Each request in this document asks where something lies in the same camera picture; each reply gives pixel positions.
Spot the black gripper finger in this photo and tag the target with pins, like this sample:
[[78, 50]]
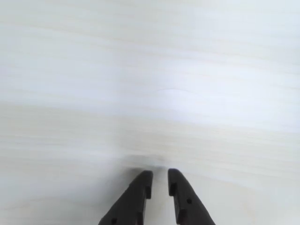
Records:
[[131, 201], [191, 208]]

